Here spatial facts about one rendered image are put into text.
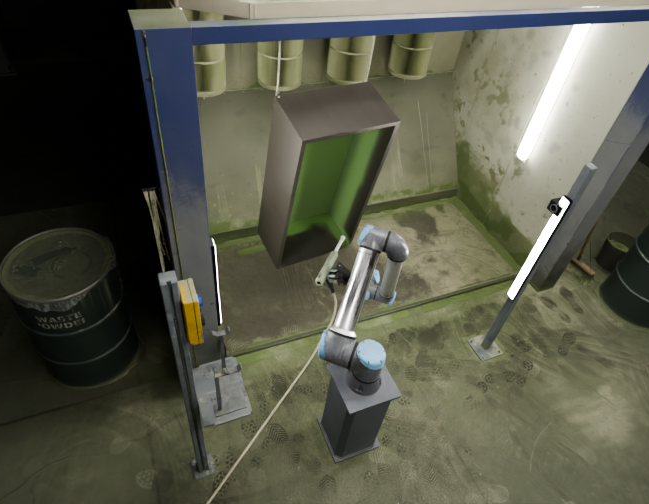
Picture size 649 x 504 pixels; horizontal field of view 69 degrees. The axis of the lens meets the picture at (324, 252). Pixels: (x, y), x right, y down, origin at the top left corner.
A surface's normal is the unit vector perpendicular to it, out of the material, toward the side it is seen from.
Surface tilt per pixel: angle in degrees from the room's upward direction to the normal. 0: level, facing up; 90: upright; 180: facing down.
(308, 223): 12
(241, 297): 0
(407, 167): 57
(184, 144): 90
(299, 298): 0
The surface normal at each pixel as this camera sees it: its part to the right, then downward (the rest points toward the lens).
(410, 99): 0.37, 0.18
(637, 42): -0.92, 0.20
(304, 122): 0.19, -0.56
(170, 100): 0.38, 0.68
